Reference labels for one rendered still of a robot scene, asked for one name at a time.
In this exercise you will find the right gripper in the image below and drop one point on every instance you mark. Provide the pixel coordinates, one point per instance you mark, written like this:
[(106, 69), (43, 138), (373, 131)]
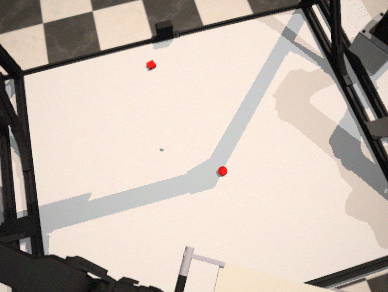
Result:
[(134, 288)]

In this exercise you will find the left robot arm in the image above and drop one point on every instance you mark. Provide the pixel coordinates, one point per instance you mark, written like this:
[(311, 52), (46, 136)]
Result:
[(380, 30)]

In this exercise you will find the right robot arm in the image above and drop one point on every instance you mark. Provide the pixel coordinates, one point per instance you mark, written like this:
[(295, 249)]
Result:
[(50, 273)]

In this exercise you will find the small red block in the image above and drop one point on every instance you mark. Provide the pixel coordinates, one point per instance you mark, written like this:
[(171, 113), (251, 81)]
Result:
[(151, 65)]

